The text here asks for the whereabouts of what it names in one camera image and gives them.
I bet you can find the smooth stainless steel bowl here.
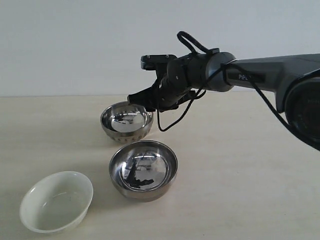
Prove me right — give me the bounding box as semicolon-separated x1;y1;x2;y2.
108;139;178;202

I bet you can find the dimpled stainless steel bowl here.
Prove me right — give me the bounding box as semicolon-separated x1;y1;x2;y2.
100;101;154;144

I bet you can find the white ceramic bowl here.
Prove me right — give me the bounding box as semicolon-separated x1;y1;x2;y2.
19;171;94;235

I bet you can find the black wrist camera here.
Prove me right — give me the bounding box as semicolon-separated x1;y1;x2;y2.
140;54;177;78

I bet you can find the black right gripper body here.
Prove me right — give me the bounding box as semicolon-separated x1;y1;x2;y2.
155;62;195;110

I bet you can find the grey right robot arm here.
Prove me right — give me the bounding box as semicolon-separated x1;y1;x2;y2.
127;49;320;149

